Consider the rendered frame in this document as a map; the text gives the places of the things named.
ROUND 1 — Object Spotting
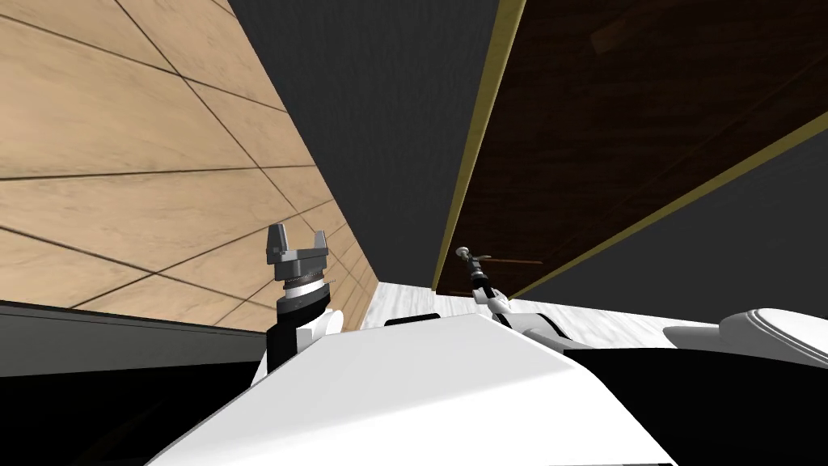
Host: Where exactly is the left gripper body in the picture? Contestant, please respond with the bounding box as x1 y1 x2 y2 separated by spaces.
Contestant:
268 248 332 282

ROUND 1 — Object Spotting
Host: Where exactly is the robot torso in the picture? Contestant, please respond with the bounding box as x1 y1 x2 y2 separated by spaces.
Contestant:
145 312 678 466

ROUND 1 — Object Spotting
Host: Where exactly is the dark brown door leaf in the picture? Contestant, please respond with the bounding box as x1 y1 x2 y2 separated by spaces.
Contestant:
434 0 828 299

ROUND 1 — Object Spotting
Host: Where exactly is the white toilet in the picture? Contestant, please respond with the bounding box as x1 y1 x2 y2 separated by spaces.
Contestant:
662 308 828 370

